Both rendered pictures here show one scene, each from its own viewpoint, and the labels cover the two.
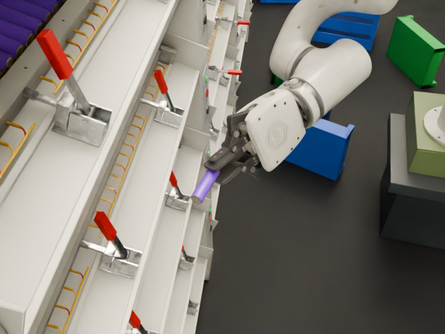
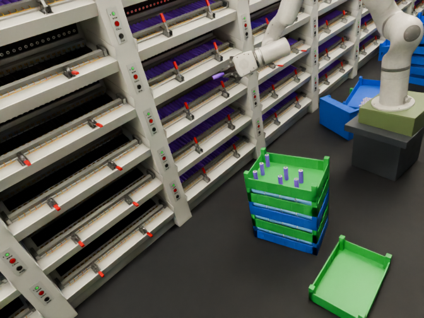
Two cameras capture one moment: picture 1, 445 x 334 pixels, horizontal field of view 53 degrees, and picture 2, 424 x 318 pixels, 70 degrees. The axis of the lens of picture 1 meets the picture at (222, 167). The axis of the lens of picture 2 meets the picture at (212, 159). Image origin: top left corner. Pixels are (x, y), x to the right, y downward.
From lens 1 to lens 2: 1.12 m
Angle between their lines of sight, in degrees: 36
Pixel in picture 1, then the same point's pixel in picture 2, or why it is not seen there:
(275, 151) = (243, 69)
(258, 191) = (304, 137)
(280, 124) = (245, 60)
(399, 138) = not seen: hidden behind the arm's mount
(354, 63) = (279, 44)
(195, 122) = not seen: hidden behind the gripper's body
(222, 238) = (274, 149)
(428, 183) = (363, 127)
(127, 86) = (183, 31)
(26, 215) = (149, 41)
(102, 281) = (173, 81)
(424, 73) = not seen: outside the picture
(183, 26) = (236, 34)
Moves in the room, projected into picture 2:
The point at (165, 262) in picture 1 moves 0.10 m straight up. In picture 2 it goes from (210, 106) to (206, 88)
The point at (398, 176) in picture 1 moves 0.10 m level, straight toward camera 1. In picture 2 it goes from (351, 123) to (335, 129)
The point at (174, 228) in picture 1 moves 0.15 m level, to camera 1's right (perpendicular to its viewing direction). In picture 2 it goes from (219, 101) to (243, 104)
